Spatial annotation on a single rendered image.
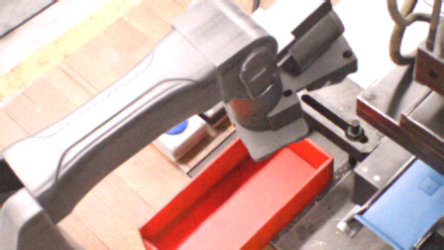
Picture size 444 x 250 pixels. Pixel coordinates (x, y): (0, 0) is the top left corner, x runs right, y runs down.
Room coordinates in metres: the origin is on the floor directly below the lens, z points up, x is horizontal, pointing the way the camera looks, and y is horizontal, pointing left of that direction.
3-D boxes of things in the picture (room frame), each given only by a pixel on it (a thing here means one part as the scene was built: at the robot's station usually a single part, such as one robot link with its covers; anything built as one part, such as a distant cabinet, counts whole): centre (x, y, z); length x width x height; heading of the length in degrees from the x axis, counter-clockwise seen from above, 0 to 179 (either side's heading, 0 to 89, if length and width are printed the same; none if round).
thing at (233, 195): (0.54, -0.01, 0.93); 0.25 x 0.12 x 0.06; 128
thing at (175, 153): (0.69, 0.07, 0.90); 0.07 x 0.07 x 0.06; 38
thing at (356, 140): (0.63, -0.15, 0.95); 0.15 x 0.03 x 0.10; 38
